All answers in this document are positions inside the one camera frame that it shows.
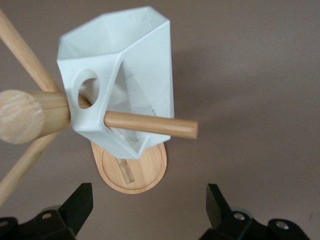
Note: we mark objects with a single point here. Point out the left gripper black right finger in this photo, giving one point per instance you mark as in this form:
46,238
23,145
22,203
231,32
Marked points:
240,227

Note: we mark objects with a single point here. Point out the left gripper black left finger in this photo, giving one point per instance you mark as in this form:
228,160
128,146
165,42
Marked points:
60,220

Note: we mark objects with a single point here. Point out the white faceted cup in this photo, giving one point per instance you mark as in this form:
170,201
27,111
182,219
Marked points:
150,62

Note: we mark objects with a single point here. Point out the wooden cup rack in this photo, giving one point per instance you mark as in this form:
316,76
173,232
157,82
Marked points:
15,115

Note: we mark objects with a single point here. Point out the brown paper table cover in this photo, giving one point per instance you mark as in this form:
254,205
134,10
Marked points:
250,75

